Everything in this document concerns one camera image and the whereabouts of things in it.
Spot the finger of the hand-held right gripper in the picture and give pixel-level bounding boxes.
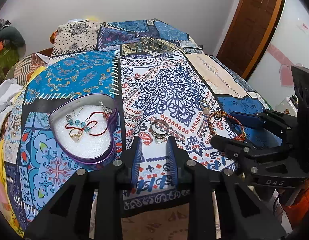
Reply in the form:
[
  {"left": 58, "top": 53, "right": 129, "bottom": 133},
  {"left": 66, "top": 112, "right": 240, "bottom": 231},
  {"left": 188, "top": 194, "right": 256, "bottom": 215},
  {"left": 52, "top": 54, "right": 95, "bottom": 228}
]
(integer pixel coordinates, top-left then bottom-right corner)
[
  {"left": 210, "top": 135, "right": 298, "bottom": 178},
  {"left": 230, "top": 109, "right": 299, "bottom": 141}
]

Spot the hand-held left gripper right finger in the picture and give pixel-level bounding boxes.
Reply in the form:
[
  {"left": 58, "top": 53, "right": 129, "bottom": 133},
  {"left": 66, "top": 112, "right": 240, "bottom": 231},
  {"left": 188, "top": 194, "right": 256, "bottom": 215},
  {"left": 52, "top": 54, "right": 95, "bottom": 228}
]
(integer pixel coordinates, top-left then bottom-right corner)
[{"left": 166, "top": 135, "right": 287, "bottom": 240}]

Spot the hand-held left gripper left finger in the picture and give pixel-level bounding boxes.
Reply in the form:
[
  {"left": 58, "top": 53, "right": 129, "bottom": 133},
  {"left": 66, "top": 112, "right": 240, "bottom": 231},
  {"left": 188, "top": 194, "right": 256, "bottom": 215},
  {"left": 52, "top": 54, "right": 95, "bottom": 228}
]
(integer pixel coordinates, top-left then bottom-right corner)
[{"left": 24, "top": 136, "right": 142, "bottom": 240}]

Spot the braided red yellow bracelet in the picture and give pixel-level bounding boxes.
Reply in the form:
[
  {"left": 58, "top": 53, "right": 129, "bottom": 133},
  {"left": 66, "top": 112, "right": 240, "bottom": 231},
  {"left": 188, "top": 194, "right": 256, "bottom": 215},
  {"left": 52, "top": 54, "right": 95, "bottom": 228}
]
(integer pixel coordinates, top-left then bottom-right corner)
[{"left": 208, "top": 111, "right": 246, "bottom": 141}]

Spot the copper bangle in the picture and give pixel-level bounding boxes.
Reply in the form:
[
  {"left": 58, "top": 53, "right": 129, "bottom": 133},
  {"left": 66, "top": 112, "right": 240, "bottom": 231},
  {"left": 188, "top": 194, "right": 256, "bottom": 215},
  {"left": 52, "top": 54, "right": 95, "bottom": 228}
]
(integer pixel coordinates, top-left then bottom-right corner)
[{"left": 148, "top": 119, "right": 169, "bottom": 137}]

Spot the purple heart-shaped tin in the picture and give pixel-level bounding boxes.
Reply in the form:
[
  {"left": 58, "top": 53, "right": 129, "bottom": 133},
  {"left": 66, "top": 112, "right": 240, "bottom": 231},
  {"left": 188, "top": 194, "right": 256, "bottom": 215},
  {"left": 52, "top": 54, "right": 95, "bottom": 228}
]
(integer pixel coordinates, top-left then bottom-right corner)
[{"left": 48, "top": 94, "right": 118, "bottom": 166}]

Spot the red cord bracelet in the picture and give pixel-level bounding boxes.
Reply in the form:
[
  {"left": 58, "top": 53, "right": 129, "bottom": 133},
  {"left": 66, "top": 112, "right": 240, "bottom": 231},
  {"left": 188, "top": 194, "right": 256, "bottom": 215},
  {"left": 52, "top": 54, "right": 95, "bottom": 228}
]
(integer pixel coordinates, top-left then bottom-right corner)
[{"left": 85, "top": 110, "right": 112, "bottom": 130}]

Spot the silver chain necklace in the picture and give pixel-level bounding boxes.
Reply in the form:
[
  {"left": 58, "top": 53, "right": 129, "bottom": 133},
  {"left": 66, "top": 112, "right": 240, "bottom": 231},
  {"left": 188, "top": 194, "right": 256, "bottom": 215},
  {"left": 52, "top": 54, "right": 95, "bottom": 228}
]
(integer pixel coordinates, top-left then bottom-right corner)
[{"left": 69, "top": 100, "right": 112, "bottom": 117}]

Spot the blue beaded red string bracelet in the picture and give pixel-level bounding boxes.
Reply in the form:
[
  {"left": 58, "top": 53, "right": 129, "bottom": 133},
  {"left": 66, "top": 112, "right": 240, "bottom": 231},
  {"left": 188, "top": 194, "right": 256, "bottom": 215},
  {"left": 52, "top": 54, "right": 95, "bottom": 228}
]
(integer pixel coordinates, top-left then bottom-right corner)
[{"left": 65, "top": 114, "right": 98, "bottom": 137}]

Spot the person's orange clothing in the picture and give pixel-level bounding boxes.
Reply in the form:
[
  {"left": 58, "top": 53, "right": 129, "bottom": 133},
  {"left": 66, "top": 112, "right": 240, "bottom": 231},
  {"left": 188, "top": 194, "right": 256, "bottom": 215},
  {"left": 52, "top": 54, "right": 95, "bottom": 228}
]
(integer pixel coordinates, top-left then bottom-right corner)
[{"left": 282, "top": 177, "right": 309, "bottom": 230}]

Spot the blue patchwork blanket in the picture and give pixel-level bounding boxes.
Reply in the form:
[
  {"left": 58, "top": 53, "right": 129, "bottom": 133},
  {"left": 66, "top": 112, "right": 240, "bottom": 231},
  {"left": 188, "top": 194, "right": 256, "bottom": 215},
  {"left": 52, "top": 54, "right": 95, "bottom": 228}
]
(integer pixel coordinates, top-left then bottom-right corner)
[{"left": 2, "top": 19, "right": 272, "bottom": 240}]

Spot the brown wooden door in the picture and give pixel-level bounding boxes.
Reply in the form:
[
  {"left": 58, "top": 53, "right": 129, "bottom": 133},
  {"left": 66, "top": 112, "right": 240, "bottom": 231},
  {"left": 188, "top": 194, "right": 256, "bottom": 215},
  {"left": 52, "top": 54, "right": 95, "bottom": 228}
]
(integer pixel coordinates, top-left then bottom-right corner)
[{"left": 217, "top": 0, "right": 286, "bottom": 80}]

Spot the orange striped cloth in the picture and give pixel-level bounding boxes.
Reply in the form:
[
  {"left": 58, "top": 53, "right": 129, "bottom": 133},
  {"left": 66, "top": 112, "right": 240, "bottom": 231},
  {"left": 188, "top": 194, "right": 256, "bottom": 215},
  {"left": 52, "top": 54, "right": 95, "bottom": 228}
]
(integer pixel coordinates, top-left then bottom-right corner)
[{"left": 13, "top": 52, "right": 51, "bottom": 84}]

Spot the white cloth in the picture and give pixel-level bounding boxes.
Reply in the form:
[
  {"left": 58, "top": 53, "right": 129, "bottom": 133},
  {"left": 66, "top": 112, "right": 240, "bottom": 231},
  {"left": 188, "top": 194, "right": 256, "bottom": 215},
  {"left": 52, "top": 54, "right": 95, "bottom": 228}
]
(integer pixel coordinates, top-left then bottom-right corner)
[{"left": 0, "top": 79, "right": 23, "bottom": 130}]

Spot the green patterned cloth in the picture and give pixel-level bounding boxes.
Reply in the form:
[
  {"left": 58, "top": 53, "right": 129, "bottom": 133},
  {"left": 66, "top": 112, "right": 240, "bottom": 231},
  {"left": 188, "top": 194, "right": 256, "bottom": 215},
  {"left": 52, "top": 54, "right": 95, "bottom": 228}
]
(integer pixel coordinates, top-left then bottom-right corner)
[{"left": 0, "top": 46, "right": 26, "bottom": 83}]

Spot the pile of clothes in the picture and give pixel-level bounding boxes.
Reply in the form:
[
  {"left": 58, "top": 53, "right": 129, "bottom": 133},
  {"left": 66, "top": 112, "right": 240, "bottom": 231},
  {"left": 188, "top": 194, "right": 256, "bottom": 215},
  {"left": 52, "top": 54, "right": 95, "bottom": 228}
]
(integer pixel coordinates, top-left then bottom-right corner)
[{"left": 0, "top": 19, "right": 26, "bottom": 55}]

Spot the pink wall sticker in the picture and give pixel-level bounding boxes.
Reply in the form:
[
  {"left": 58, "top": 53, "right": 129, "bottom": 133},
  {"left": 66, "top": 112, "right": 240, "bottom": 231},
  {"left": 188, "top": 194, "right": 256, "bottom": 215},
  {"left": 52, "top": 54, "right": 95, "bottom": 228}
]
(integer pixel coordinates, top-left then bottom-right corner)
[{"left": 267, "top": 44, "right": 295, "bottom": 87}]

